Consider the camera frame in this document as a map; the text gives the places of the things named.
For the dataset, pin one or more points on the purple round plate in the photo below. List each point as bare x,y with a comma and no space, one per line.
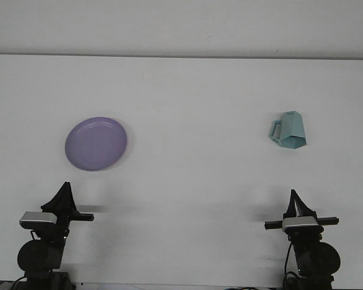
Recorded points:
95,144

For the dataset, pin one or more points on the pale blue faceted cup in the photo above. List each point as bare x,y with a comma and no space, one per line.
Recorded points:
293,130

